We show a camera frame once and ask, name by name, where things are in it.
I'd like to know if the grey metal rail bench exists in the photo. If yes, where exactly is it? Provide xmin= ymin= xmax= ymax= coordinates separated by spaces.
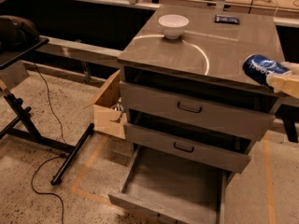
xmin=38 ymin=37 xmax=121 ymax=69

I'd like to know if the dark round device on stand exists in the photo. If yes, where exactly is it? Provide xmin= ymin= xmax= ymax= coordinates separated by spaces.
xmin=0 ymin=15 xmax=39 ymax=52

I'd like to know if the dark blue snack packet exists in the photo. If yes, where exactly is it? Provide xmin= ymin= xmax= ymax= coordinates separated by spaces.
xmin=214 ymin=15 xmax=240 ymax=25

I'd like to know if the white ceramic bowl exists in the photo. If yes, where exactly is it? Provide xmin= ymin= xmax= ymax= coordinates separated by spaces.
xmin=158 ymin=14 xmax=189 ymax=39

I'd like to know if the blue pepsi can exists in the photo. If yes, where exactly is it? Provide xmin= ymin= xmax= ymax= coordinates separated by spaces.
xmin=242 ymin=54 xmax=292 ymax=88

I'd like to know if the black floor cable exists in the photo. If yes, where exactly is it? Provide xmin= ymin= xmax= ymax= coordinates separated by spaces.
xmin=31 ymin=63 xmax=68 ymax=224

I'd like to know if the grey metal drawer cabinet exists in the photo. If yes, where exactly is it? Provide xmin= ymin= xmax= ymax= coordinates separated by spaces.
xmin=117 ymin=4 xmax=291 ymax=185

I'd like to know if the black metal stand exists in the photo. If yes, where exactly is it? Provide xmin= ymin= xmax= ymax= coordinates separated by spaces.
xmin=0 ymin=38 xmax=94 ymax=186

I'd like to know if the grey top drawer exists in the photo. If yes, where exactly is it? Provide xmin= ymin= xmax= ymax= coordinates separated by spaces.
xmin=120 ymin=81 xmax=275 ymax=140

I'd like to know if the brown cardboard box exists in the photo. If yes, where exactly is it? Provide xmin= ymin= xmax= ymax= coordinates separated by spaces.
xmin=86 ymin=71 xmax=127 ymax=139

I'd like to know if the grey drawer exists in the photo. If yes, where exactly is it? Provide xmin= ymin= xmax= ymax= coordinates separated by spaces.
xmin=108 ymin=147 xmax=226 ymax=224
xmin=120 ymin=81 xmax=275 ymax=140
xmin=124 ymin=123 xmax=250 ymax=174

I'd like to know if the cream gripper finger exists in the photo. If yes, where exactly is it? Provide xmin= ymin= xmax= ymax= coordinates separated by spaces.
xmin=268 ymin=74 xmax=299 ymax=99
xmin=282 ymin=62 xmax=299 ymax=75

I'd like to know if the grey middle drawer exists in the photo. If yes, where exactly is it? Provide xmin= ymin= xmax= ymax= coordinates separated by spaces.
xmin=124 ymin=123 xmax=250 ymax=174

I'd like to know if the grey bottom drawer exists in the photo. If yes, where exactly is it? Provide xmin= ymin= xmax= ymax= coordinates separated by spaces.
xmin=108 ymin=147 xmax=226 ymax=224

